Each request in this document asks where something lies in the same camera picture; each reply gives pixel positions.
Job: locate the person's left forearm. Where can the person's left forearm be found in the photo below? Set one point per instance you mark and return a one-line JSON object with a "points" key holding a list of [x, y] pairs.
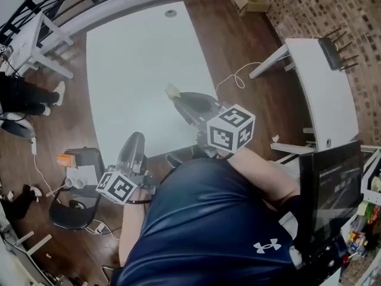
{"points": [[132, 234]]}

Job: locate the small white side table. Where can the small white side table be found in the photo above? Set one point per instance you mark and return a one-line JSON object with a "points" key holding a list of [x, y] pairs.
{"points": [[32, 43]]}

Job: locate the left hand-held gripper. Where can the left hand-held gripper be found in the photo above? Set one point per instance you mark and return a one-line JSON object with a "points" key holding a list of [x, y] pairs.
{"points": [[117, 188]]}

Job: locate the person's dark left shoe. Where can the person's dark left shoe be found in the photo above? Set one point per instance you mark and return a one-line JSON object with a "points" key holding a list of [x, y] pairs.
{"points": [[175, 161]]}

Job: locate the pile of colourful snack packets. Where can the pile of colourful snack packets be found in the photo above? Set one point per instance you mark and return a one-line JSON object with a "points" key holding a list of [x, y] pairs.
{"points": [[366, 219]]}

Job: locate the black monitor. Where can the black monitor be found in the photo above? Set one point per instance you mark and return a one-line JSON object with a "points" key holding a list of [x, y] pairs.
{"points": [[330, 189]]}

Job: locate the white power strip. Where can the white power strip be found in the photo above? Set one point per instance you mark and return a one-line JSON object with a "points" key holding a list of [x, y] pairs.
{"points": [[33, 146]]}

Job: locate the person's navy shirt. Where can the person's navy shirt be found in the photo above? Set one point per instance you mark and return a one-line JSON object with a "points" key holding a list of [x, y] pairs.
{"points": [[208, 225]]}

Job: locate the black folding chair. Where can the black folding chair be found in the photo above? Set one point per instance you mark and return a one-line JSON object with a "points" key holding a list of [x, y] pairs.
{"points": [[71, 219]]}

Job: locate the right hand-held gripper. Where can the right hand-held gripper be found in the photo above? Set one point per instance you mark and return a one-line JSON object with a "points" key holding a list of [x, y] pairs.
{"points": [[230, 130]]}

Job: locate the orange cardboard box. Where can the orange cardboard box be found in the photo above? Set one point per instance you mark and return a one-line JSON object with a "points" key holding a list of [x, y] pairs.
{"points": [[65, 161]]}

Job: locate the wooden stick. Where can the wooden stick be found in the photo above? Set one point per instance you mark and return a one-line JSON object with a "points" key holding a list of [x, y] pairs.
{"points": [[55, 191]]}

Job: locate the grey round chair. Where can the grey round chair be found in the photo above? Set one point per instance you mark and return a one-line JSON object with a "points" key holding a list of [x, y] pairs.
{"points": [[16, 127]]}

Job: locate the grey trash bin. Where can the grey trash bin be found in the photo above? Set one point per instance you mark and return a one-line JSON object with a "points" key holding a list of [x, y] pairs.
{"points": [[77, 205]]}

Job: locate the white desk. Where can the white desk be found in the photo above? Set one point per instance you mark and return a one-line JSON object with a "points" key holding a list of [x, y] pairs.
{"points": [[327, 100]]}

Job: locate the white paper cup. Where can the white paper cup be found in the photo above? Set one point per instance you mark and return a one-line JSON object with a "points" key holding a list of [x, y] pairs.
{"points": [[80, 183], [70, 182]]}

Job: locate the black router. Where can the black router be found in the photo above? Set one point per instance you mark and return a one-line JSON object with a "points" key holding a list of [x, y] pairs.
{"points": [[332, 52]]}

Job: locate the person's right forearm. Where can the person's right forearm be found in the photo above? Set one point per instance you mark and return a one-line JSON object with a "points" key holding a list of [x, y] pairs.
{"points": [[262, 177]]}

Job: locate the white work table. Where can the white work table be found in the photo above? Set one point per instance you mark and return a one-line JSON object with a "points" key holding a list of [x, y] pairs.
{"points": [[134, 70]]}

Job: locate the small cream object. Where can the small cream object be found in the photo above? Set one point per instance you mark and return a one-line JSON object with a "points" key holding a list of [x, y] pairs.
{"points": [[172, 91]]}

